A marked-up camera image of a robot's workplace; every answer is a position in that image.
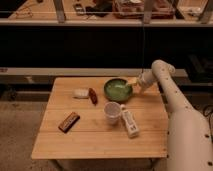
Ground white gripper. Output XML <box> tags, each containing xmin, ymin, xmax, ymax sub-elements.
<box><xmin>126</xmin><ymin>71</ymin><xmax>156</xmax><ymax>92</ymax></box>

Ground green ceramic bowl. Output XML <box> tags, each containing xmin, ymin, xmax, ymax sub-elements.
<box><xmin>104</xmin><ymin>78</ymin><xmax>133</xmax><ymax>102</ymax></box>

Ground white paper cup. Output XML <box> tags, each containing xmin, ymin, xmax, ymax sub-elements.
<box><xmin>104</xmin><ymin>102</ymin><xmax>121</xmax><ymax>125</ymax></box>

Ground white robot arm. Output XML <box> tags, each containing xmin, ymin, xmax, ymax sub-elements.
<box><xmin>127</xmin><ymin>60</ymin><xmax>213</xmax><ymax>171</ymax></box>

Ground dark red snack bar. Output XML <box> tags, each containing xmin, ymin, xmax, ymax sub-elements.
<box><xmin>89</xmin><ymin>88</ymin><xmax>98</xmax><ymax>105</ymax></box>

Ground white wrapped snack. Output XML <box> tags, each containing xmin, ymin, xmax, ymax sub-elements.
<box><xmin>73</xmin><ymin>89</ymin><xmax>89</xmax><ymax>99</ymax></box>

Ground wooden table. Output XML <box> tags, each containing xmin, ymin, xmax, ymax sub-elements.
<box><xmin>31</xmin><ymin>77</ymin><xmax>168</xmax><ymax>159</ymax></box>

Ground brown chocolate bar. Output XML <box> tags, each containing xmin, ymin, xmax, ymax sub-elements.
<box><xmin>58</xmin><ymin>112</ymin><xmax>80</xmax><ymax>133</ymax></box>

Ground red basket on shelf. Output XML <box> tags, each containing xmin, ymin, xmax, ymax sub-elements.
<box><xmin>112</xmin><ymin>0</ymin><xmax>175</xmax><ymax>19</ymax></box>

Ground black remote on shelf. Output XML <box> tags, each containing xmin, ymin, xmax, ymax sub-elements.
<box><xmin>73</xmin><ymin>3</ymin><xmax>85</xmax><ymax>16</ymax></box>

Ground eyeglasses on shelf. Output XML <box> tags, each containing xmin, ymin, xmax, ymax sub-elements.
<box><xmin>15</xmin><ymin>7</ymin><xmax>33</xmax><ymax>19</ymax></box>

